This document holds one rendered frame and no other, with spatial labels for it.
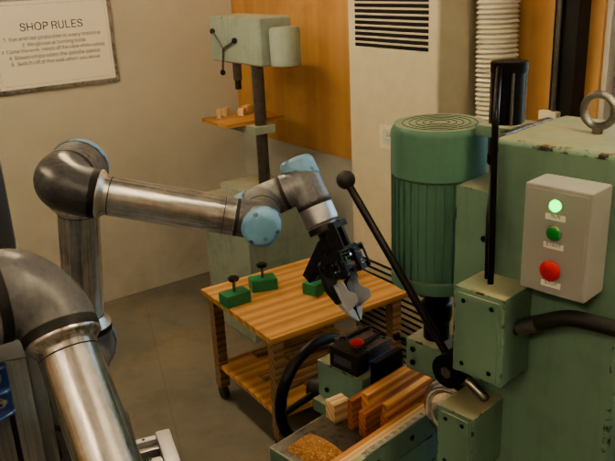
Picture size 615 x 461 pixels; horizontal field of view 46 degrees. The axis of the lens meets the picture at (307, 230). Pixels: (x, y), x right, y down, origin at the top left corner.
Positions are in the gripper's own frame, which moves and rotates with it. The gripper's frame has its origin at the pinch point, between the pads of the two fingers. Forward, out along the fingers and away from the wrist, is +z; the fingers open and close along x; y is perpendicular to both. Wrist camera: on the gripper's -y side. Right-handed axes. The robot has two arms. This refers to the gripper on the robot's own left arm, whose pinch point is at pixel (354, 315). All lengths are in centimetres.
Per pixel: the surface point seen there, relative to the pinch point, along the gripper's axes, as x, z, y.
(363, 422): -11.8, 19.0, 3.6
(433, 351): 1.2, 11.5, 15.8
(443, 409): -15.3, 17.5, 28.9
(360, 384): -3.6, 13.7, -2.9
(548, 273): -13, 1, 57
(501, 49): 132, -58, -22
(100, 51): 94, -162, -214
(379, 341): 6.0, 7.8, -2.8
